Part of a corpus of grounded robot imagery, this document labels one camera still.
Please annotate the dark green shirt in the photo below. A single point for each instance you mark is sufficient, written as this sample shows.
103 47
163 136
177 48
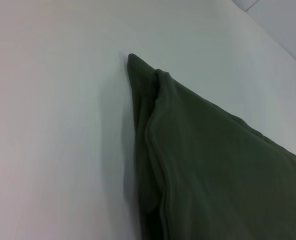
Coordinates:
225 162

